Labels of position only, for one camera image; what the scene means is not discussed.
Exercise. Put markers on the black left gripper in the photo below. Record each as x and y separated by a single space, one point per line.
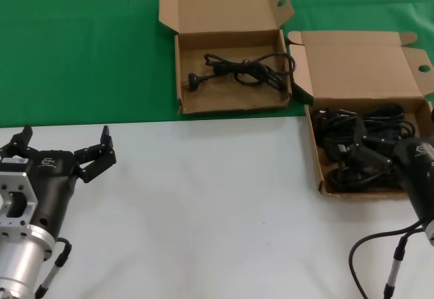
51 183

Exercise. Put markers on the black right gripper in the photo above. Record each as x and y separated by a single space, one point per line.
418 177

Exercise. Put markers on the black adapter with white label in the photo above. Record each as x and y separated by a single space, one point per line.
342 150

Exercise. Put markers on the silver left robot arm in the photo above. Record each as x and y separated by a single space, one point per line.
17 261

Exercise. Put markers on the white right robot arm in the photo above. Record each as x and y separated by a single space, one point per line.
430 234

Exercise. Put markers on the silver left camera bracket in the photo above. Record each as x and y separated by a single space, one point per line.
28 190

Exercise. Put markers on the green table cloth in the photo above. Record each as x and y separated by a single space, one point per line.
68 58

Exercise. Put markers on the open cardboard box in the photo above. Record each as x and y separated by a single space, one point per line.
217 17
356 68

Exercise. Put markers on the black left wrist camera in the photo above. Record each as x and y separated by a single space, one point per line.
13 167

